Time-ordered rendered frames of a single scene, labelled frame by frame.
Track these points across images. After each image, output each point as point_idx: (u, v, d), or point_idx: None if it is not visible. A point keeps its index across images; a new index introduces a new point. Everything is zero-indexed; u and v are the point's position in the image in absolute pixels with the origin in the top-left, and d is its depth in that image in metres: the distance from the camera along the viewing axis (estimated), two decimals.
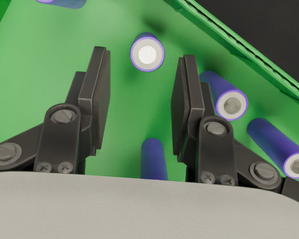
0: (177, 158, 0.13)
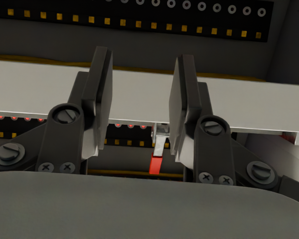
0: (175, 158, 0.13)
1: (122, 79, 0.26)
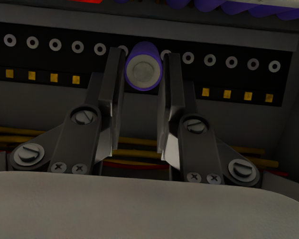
0: (161, 156, 0.13)
1: None
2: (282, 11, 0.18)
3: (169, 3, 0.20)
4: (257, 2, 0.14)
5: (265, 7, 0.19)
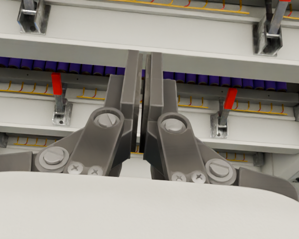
0: (143, 156, 0.13)
1: None
2: None
3: None
4: None
5: None
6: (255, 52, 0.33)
